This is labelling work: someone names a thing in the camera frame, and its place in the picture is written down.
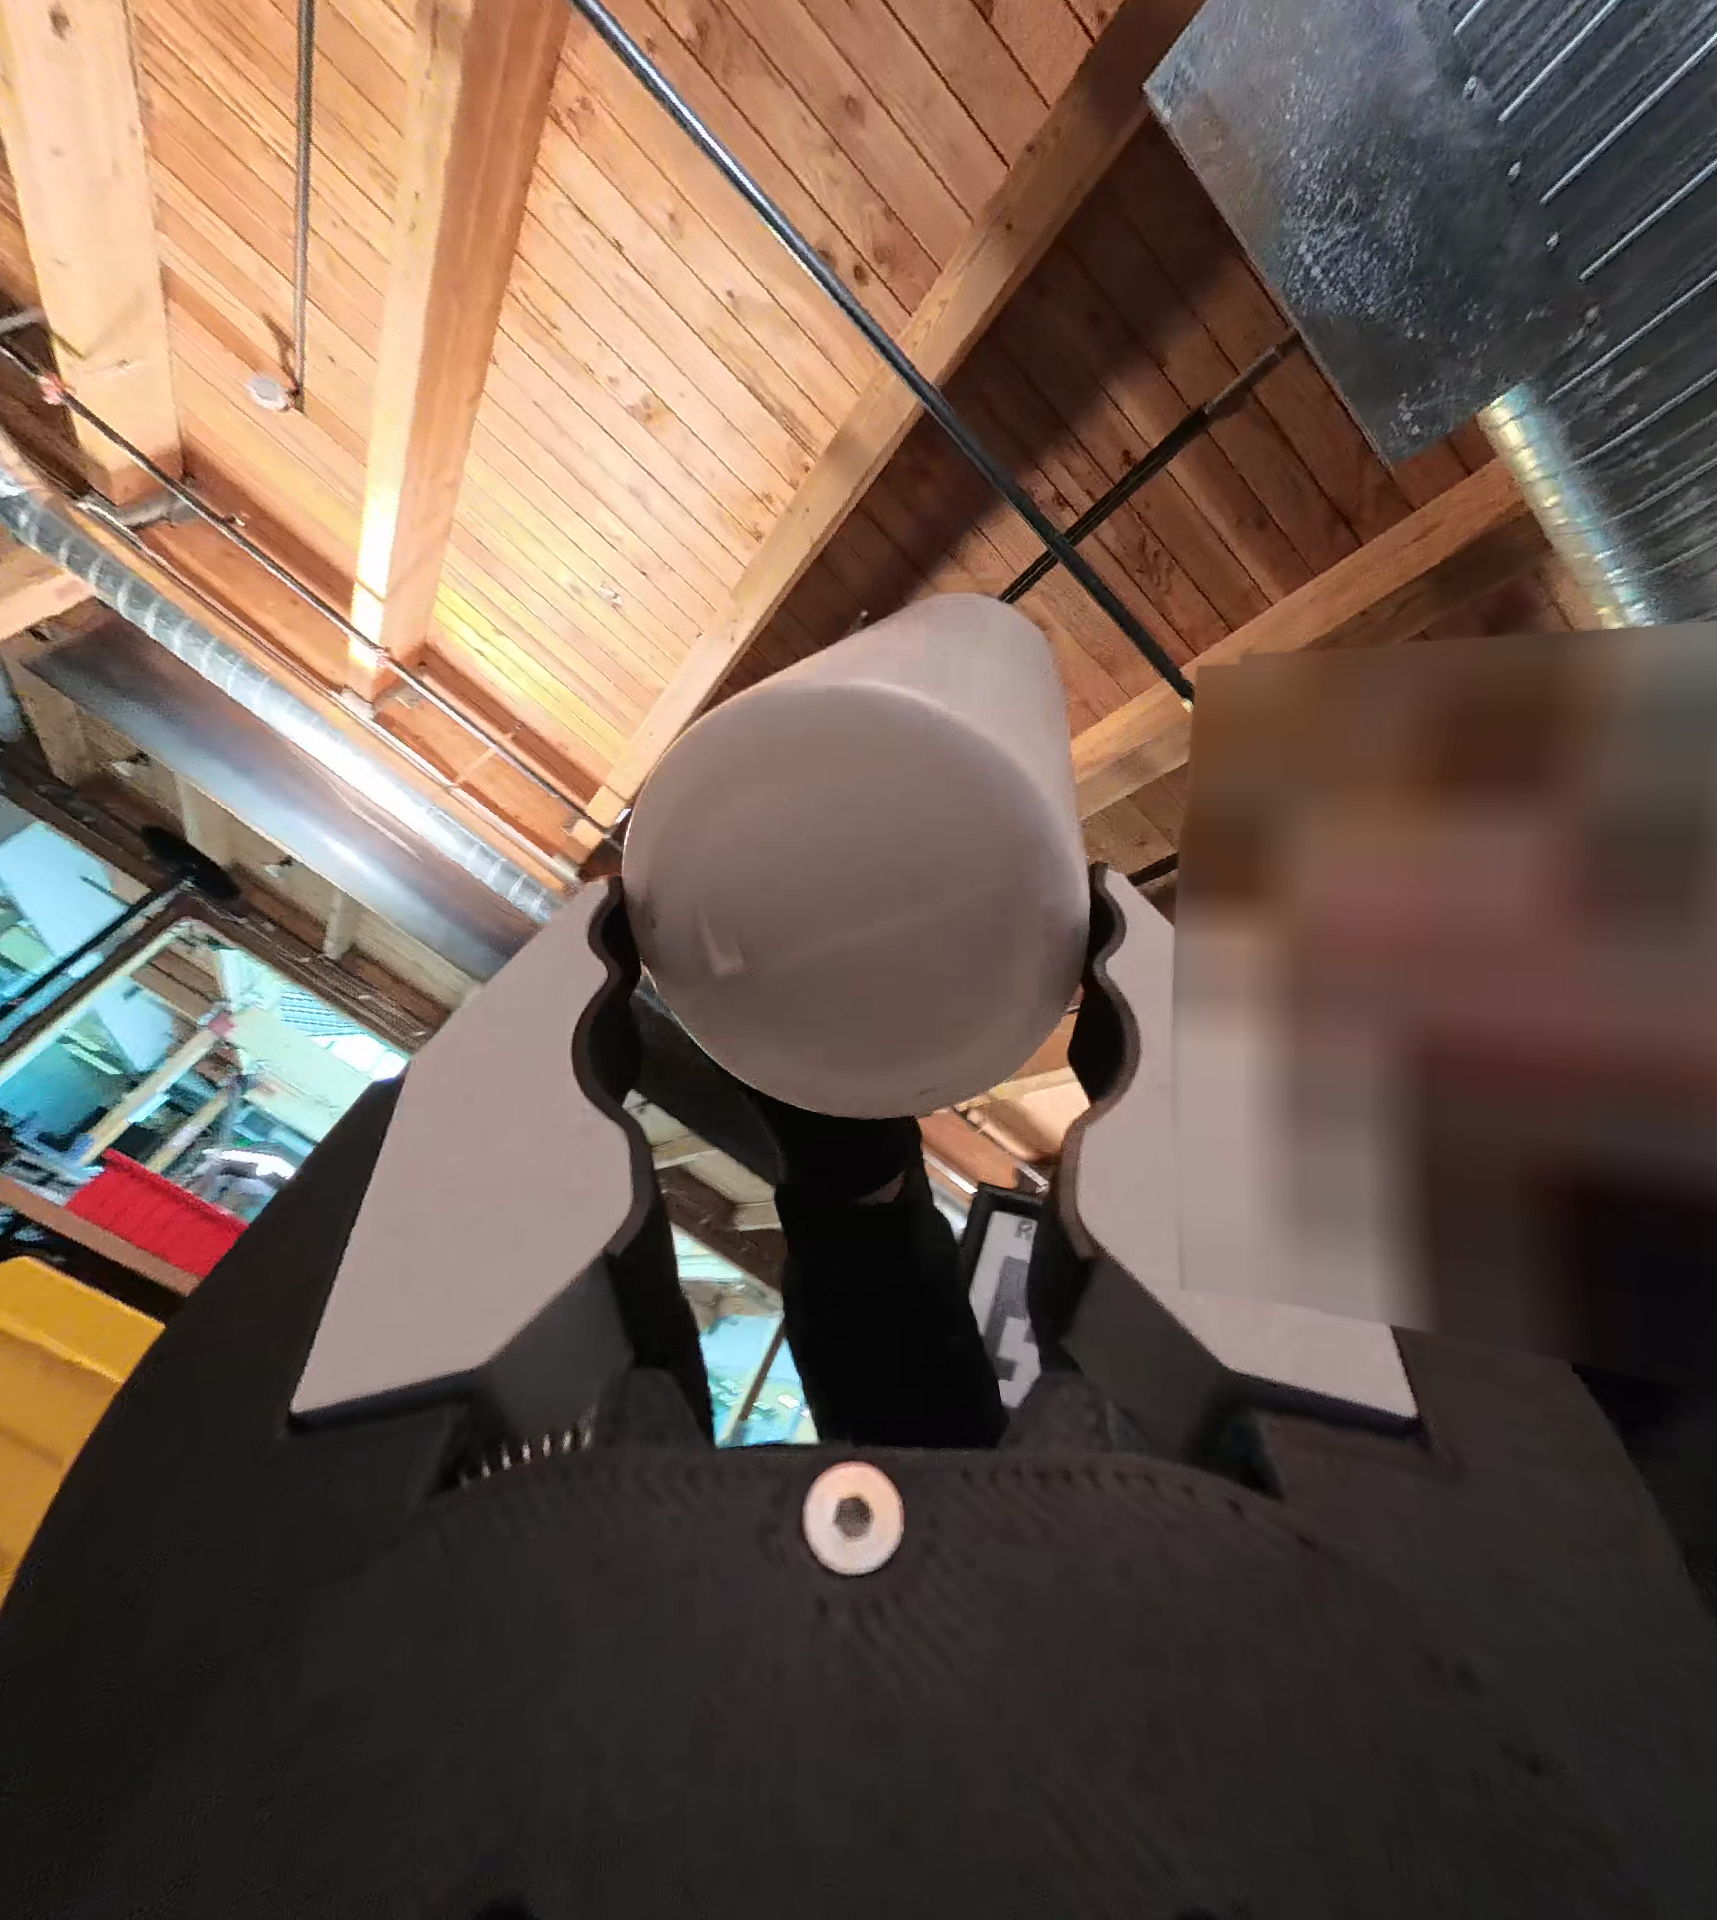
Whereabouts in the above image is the silver ceiling duct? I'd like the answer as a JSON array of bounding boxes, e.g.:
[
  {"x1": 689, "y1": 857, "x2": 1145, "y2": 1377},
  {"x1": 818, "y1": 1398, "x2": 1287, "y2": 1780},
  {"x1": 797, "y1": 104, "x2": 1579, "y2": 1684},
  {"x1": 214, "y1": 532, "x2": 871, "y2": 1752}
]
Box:
[
  {"x1": 0, "y1": 180, "x2": 575, "y2": 918},
  {"x1": 1145, "y1": 0, "x2": 1717, "y2": 632}
]

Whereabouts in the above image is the yellow plastic bin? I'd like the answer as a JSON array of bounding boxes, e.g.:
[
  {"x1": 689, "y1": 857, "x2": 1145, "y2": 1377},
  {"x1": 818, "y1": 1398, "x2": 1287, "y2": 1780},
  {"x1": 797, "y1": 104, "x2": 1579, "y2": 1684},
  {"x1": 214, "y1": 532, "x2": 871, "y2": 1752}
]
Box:
[{"x1": 0, "y1": 1200, "x2": 171, "y2": 1771}]

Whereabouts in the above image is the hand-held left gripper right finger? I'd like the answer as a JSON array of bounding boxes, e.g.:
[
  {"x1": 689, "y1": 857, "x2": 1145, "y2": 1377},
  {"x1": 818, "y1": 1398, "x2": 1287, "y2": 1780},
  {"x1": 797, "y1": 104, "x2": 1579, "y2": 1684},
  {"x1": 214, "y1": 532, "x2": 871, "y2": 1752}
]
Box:
[{"x1": 1054, "y1": 870, "x2": 1418, "y2": 1422}]

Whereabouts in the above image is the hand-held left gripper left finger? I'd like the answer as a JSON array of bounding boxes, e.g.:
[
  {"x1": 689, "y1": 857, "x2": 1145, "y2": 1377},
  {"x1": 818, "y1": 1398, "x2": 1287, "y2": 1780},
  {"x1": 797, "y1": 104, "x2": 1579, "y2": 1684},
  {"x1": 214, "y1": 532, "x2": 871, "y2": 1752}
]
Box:
[{"x1": 288, "y1": 886, "x2": 651, "y2": 1418}]

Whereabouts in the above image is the white roll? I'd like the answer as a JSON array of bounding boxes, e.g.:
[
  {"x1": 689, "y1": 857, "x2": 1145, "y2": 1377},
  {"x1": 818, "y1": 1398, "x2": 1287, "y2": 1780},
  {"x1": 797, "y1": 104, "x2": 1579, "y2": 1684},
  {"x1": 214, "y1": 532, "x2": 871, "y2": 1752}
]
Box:
[{"x1": 618, "y1": 591, "x2": 1094, "y2": 1122}]

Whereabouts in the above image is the person's right hand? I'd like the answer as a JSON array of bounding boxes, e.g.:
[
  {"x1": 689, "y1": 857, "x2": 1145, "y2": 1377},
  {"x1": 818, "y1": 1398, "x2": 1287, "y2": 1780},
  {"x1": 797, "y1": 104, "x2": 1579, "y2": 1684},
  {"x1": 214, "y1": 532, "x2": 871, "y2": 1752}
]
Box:
[{"x1": 762, "y1": 1095, "x2": 1010, "y2": 1447}]

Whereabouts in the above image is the red plastic bin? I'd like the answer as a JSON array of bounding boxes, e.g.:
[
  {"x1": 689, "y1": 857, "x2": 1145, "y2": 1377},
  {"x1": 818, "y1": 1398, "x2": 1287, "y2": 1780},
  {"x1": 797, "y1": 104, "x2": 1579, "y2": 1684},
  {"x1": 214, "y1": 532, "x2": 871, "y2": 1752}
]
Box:
[{"x1": 65, "y1": 1149, "x2": 248, "y2": 1286}]

